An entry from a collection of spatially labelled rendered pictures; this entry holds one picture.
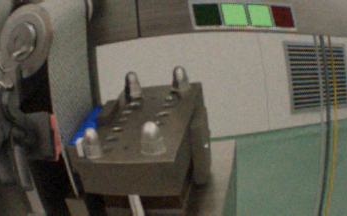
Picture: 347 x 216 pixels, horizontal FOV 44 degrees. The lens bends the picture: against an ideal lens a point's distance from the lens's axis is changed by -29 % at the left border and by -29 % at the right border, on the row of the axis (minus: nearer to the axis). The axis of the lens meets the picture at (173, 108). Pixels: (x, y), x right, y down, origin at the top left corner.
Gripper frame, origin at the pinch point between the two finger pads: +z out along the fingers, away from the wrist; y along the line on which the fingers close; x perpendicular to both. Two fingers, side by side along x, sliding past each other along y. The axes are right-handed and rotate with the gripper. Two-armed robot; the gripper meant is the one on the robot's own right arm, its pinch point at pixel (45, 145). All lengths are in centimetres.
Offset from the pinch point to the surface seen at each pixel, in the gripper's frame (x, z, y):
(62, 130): 4.4, 9.1, 0.3
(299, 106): 65, 278, 61
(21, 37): 19.1, -4.5, -5.4
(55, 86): 11.1, 5.0, 0.4
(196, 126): 5.9, 20.5, 21.2
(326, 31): 27, 31, 55
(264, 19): 29, 29, 37
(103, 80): 91, 265, -69
